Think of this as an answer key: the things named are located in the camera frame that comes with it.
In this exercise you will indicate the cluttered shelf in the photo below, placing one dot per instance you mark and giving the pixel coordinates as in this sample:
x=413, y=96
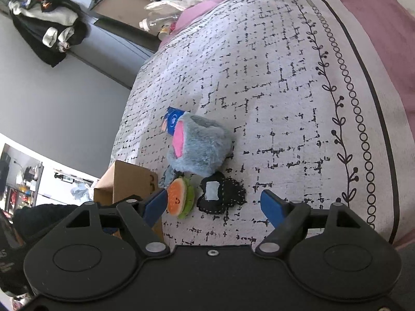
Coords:
x=19, y=181

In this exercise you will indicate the brown flat board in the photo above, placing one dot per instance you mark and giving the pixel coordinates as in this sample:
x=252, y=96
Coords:
x=123, y=8

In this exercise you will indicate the pile of clothes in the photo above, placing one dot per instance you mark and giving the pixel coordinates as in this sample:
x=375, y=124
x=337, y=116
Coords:
x=42, y=35

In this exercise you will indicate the grey fluffy plush toy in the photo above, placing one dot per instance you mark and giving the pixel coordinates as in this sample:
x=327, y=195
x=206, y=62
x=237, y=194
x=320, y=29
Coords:
x=201, y=149

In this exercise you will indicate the blue packet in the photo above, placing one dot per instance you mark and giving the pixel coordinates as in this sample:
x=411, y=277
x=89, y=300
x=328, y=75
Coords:
x=171, y=121

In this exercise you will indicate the white black-patterned blanket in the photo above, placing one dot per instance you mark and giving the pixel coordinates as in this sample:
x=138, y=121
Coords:
x=275, y=71

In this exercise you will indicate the pink bedsheet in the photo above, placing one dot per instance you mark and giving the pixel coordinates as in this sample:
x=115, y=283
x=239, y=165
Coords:
x=382, y=22

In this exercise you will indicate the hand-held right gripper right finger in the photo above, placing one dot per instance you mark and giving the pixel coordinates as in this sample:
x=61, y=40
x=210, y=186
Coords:
x=272, y=209

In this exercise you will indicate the black fabric toy white patch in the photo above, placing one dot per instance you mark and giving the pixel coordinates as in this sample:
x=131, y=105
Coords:
x=223, y=196

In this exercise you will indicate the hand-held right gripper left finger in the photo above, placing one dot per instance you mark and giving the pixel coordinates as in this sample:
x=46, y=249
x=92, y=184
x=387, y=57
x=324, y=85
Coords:
x=155, y=206

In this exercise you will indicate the pink pillow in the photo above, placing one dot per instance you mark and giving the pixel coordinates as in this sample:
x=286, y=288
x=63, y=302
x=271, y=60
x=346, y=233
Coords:
x=194, y=14

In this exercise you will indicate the cardboard box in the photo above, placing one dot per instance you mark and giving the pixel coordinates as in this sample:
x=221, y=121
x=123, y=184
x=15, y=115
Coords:
x=129, y=179

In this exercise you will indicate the clear plastic bottle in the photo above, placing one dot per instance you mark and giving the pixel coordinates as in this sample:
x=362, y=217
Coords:
x=157, y=21

